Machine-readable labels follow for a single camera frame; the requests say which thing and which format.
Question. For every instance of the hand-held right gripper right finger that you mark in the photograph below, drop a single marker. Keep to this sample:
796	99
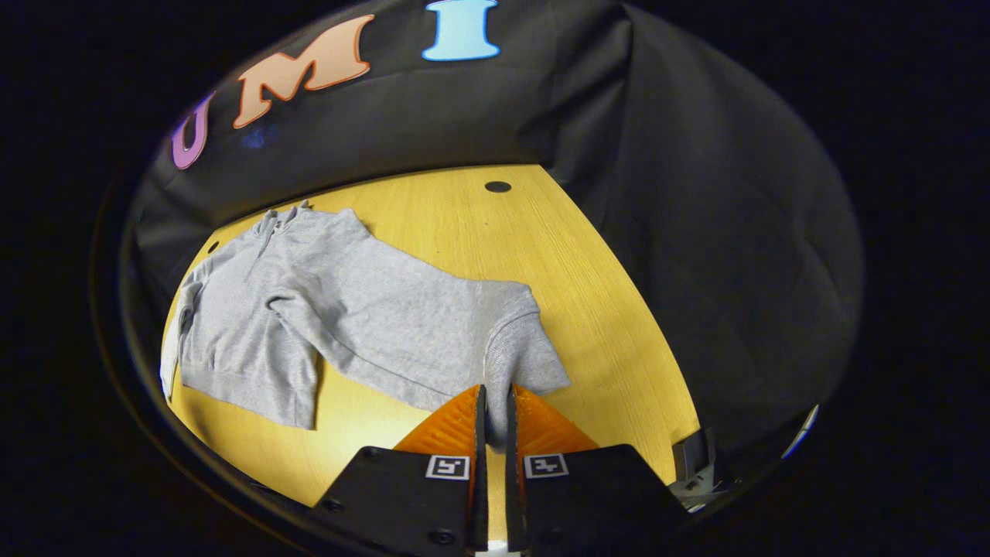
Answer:
512	480

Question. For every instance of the black backdrop cloth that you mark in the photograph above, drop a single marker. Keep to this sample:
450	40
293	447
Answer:
696	255

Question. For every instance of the grey zip-neck sweater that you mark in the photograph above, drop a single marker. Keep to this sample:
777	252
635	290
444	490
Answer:
371	309

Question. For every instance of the grey metal bracket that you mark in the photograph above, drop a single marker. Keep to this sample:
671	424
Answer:
692	464

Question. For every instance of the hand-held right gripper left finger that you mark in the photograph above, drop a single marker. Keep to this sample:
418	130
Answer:
480	464

